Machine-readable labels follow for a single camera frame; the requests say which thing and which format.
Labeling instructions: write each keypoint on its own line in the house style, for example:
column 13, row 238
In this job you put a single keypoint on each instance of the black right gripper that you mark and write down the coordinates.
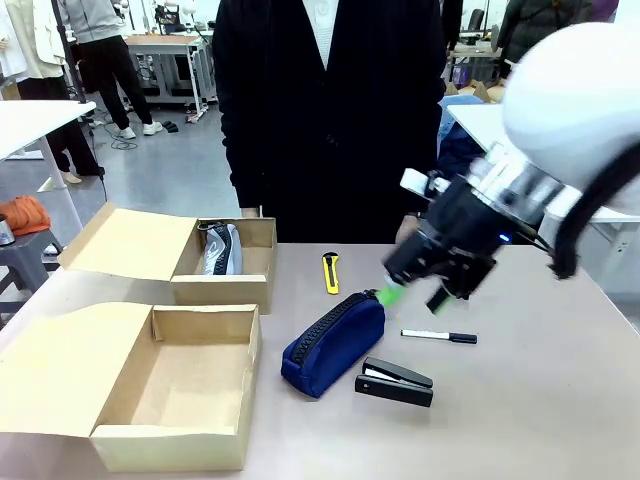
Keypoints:
column 450, row 235

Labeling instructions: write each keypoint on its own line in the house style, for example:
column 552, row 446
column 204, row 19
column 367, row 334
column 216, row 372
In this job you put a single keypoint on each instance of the white black marker pen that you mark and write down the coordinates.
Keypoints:
column 435, row 336

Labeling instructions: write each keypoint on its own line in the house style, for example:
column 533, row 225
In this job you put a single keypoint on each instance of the yellow utility knife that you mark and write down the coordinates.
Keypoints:
column 331, row 275

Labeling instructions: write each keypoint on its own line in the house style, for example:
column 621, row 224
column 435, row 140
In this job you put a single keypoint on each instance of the black stapler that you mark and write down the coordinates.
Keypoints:
column 395, row 387

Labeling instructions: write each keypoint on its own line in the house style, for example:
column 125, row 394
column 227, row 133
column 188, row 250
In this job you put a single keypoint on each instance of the navy zip pencil case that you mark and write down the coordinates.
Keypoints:
column 330, row 350

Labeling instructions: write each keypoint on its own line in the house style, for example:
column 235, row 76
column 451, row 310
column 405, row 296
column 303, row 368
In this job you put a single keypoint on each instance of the cardboard shoe box straight lid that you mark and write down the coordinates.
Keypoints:
column 220, row 295

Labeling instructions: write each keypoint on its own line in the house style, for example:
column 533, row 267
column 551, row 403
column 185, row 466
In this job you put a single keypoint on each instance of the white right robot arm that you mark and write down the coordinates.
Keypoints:
column 575, row 100

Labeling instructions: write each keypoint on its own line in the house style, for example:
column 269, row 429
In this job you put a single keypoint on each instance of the person's right forearm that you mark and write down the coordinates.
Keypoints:
column 240, row 165

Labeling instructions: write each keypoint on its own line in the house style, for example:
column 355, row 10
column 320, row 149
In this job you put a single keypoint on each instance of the purple box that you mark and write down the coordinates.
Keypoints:
column 461, row 74

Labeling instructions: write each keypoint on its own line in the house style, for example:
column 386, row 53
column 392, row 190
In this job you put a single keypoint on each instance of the cardboard shoe box curved lid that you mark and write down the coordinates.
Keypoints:
column 165, row 450

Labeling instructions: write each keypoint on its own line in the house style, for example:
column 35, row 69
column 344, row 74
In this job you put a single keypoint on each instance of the person's left hand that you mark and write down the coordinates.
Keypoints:
column 409, row 229

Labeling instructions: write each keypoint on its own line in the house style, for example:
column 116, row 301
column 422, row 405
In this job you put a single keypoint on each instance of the person's right hand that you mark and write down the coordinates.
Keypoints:
column 252, row 211

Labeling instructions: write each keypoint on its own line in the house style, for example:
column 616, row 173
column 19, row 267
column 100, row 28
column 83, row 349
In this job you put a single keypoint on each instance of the blue cloth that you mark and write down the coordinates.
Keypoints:
column 460, row 145

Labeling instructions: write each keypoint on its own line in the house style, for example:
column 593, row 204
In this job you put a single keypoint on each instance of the grey sneaker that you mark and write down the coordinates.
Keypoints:
column 227, row 250

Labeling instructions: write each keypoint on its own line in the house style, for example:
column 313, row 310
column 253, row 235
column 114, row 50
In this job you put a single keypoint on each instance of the person in black cardigan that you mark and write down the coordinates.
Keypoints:
column 325, row 125

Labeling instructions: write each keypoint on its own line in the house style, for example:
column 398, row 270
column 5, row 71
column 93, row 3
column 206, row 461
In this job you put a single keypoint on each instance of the brown cardboard cartons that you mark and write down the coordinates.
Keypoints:
column 480, row 91

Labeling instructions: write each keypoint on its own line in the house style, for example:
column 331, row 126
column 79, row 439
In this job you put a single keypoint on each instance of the bystander in black clothes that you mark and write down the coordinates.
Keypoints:
column 451, row 20

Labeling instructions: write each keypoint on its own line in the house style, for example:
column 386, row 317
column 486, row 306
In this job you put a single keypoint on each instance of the bystander in dark puffer jacket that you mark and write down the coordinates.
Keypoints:
column 540, row 25

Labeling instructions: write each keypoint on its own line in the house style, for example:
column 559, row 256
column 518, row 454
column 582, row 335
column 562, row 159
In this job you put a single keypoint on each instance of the black objects on floor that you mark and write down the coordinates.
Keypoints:
column 169, row 126

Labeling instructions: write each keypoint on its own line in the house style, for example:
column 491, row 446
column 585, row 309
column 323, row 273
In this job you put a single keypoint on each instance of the wooden top workbench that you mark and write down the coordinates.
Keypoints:
column 160, row 42

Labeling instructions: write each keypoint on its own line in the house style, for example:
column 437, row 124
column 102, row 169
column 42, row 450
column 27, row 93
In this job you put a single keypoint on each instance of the bystander in grey hoodie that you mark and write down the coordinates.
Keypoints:
column 105, row 60

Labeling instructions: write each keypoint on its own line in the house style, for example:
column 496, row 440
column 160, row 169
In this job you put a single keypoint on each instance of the grey stool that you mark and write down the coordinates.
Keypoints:
column 25, row 255

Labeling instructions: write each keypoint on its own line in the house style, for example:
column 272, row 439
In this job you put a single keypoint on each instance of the orange cloth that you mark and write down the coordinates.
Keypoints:
column 25, row 215

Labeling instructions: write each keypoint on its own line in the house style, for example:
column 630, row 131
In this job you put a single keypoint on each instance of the black stand pole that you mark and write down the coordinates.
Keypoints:
column 75, row 80

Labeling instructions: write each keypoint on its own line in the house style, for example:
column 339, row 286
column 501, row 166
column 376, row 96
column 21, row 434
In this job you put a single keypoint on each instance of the small metal can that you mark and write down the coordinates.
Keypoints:
column 5, row 232

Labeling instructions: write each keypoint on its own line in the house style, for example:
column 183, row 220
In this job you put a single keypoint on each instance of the white table thin legs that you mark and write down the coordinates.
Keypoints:
column 30, row 125

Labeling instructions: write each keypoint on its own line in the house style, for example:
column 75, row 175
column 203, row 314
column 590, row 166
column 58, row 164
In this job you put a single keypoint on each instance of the bystander in cream jacket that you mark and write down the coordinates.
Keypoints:
column 35, row 50

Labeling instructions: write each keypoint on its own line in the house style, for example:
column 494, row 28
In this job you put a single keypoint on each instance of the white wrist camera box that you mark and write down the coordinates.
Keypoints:
column 415, row 181

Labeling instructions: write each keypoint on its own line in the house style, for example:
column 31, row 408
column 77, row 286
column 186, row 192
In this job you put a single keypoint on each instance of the white table aluminium frame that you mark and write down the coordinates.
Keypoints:
column 475, row 125

